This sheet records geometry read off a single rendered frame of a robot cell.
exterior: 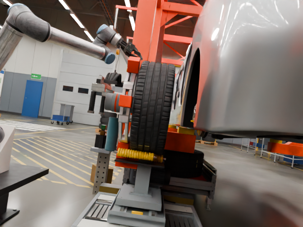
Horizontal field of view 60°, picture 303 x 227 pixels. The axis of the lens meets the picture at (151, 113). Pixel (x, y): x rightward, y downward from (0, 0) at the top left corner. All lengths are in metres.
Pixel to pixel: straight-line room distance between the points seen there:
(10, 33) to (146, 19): 1.22
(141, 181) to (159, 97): 0.65
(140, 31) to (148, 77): 0.87
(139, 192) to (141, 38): 1.33
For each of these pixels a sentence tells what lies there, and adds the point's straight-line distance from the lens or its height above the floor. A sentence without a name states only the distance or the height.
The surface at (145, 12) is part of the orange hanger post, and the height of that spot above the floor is 1.71.
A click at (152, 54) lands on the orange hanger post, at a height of 1.83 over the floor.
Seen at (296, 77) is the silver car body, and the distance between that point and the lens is 0.97.
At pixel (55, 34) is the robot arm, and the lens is 1.64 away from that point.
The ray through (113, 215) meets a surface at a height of 0.14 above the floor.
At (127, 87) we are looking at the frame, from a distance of 1.66.
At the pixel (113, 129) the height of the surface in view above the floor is 0.65.
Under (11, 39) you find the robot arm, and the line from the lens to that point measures 1.72.
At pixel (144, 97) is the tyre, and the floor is 0.89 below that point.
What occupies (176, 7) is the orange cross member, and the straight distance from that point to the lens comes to 4.66.
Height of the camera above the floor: 0.76
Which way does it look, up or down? 2 degrees up
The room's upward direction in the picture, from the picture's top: 8 degrees clockwise
